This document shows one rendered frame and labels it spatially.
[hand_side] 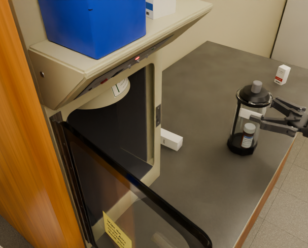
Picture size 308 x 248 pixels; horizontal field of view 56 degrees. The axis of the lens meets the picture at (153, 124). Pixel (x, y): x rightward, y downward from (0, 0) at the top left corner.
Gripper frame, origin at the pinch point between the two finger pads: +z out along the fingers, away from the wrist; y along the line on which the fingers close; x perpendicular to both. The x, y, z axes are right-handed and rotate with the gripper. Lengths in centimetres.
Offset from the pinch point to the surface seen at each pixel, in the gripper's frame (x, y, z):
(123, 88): -20.8, 39.0, 20.0
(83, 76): -38, 60, 8
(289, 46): 84, -252, 27
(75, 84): -36, 60, 10
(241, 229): 18.8, 31.1, -11.5
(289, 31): 67, -253, 33
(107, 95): -21, 44, 21
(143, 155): 8.2, 30.7, 21.7
